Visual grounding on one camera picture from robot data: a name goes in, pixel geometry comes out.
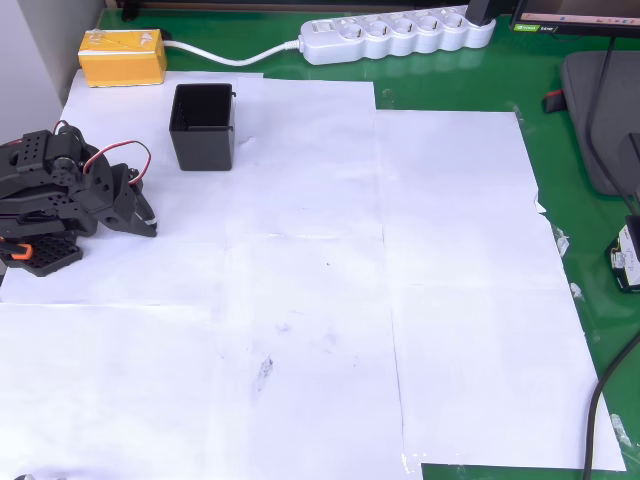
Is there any grey monitor stand base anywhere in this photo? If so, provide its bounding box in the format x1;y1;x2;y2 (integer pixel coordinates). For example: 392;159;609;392
559;49;640;199

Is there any red servo cable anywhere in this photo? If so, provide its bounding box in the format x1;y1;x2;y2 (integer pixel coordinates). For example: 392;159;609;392
82;140;152;185

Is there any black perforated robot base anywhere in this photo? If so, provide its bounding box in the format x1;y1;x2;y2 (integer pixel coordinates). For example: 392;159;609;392
0;234;84;279

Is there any black square plastic cup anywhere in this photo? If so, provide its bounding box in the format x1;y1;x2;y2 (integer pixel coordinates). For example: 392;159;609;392
168;82;238;173

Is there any black power plug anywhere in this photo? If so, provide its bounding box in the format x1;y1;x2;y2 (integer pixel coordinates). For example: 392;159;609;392
466;0;501;27

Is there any computer monitor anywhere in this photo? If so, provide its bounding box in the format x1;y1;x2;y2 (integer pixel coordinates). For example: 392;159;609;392
509;0;640;37

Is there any thick black cable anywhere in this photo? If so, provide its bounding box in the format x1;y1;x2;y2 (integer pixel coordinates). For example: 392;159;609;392
581;329;640;480

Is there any white power cable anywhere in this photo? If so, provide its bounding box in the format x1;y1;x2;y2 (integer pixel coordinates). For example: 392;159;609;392
162;38;304;68

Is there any small white black device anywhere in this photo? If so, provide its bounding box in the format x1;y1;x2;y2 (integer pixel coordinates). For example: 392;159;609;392
604;214;640;294

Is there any black red pull tab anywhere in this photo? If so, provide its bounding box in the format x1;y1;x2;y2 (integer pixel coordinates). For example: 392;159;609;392
542;88;569;114

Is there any yellow cardboard box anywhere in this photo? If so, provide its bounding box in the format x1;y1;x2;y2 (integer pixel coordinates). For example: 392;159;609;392
77;28;169;90

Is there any orange black clamp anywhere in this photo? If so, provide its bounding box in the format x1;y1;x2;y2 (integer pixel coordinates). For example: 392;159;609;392
0;238;34;263

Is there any green desk mat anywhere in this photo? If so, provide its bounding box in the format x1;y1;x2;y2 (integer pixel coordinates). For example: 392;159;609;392
94;0;640;480

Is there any thin black cable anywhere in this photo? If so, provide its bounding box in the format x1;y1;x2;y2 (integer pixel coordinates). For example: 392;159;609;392
586;33;640;217

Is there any white power strip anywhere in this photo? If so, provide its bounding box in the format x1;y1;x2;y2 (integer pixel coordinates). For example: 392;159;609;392
298;6;497;67

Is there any white paper cover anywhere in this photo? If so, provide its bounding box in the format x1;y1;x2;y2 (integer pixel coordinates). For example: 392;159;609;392
0;69;627;480

